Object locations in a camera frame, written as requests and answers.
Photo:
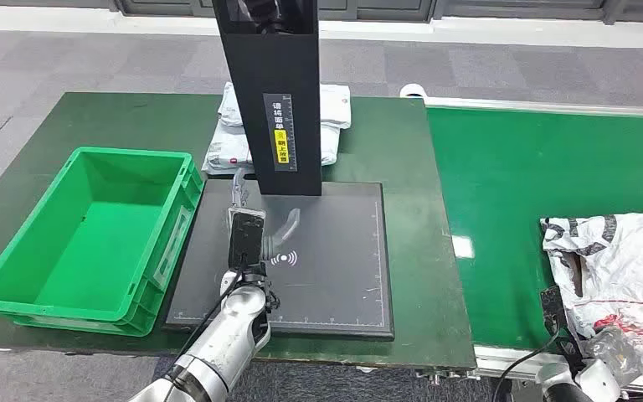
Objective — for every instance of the black inbound scanner machine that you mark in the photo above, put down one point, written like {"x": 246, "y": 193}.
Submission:
{"x": 327, "y": 266}

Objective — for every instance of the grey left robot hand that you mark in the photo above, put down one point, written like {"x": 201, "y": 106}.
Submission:
{"x": 280, "y": 233}

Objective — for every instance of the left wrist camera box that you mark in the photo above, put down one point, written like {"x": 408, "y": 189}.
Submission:
{"x": 246, "y": 236}

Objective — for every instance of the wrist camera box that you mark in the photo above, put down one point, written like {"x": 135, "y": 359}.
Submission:
{"x": 557, "y": 316}
{"x": 246, "y": 236}

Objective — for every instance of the ruler sticker with yellow patch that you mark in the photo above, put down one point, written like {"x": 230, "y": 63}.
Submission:
{"x": 280, "y": 133}

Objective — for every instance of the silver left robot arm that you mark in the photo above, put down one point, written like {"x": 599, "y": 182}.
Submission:
{"x": 233, "y": 327}

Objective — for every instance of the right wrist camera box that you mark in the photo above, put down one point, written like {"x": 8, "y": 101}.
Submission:
{"x": 557, "y": 316}

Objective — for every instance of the green plastic crate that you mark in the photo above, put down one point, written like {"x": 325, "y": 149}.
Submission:
{"x": 105, "y": 238}

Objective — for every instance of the white label on crate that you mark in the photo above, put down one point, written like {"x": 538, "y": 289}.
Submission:
{"x": 172, "y": 247}

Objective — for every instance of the grey-white poly mailer parcel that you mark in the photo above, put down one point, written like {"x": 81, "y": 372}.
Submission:
{"x": 632, "y": 261}

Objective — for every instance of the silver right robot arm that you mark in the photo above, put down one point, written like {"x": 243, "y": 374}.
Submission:
{"x": 593, "y": 388}

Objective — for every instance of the white conveyor end roller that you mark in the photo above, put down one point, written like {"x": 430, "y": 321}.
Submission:
{"x": 410, "y": 90}

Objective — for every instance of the grey mailer bag red mark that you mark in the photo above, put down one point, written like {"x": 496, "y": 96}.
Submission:
{"x": 227, "y": 150}

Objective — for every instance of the grey framed glass partition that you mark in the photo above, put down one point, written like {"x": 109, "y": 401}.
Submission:
{"x": 466, "y": 8}

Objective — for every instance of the green conveyor belt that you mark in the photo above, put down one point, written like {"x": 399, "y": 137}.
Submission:
{"x": 521, "y": 194}

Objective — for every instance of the folded grey mailer bag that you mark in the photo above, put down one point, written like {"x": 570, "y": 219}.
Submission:
{"x": 335, "y": 105}

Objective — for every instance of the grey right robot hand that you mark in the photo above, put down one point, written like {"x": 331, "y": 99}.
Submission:
{"x": 612, "y": 352}

